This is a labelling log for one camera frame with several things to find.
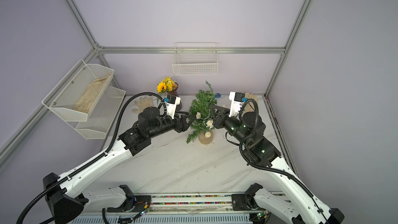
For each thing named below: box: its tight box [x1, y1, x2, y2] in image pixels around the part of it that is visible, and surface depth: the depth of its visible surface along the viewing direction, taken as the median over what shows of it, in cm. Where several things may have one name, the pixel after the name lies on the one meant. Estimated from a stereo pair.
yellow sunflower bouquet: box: [156, 75, 178, 94], surface depth 95 cm
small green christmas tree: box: [186, 80, 218, 144], surface depth 73 cm
